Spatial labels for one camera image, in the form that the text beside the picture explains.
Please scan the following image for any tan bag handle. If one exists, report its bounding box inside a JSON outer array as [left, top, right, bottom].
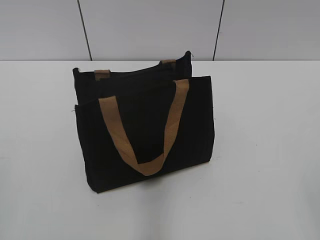
[[98, 79, 190, 176], [94, 59, 176, 80]]

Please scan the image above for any tan rear bag handle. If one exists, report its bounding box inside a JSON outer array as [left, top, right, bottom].
[[94, 59, 176, 80]]

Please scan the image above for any black canvas tote bag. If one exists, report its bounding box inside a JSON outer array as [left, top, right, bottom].
[[72, 51, 215, 193]]

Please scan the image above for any tan front bag handle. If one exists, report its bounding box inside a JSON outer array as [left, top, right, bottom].
[[98, 79, 190, 176]]

